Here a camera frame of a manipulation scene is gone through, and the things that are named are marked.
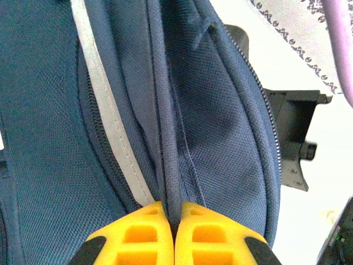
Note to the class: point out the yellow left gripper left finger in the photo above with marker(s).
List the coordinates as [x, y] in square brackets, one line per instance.
[140, 240]

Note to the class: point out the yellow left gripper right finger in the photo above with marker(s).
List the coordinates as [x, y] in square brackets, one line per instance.
[209, 237]

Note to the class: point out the navy blue backpack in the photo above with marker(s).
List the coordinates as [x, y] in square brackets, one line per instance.
[55, 138]

